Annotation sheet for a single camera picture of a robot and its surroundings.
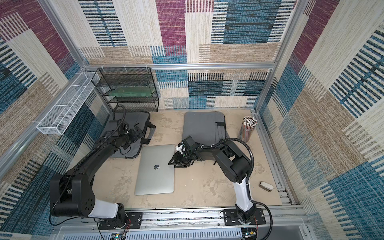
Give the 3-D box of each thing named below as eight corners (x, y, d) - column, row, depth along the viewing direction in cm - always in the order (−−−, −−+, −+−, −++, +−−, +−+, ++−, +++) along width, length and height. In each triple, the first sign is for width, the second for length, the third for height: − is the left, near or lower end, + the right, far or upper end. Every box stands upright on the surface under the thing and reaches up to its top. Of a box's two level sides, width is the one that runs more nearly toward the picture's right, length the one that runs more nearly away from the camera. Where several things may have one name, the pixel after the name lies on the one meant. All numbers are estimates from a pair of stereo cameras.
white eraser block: (258, 187, 85) (261, 185, 82) (259, 183, 86) (261, 181, 83) (270, 192, 83) (273, 190, 80) (271, 188, 85) (273, 185, 82)
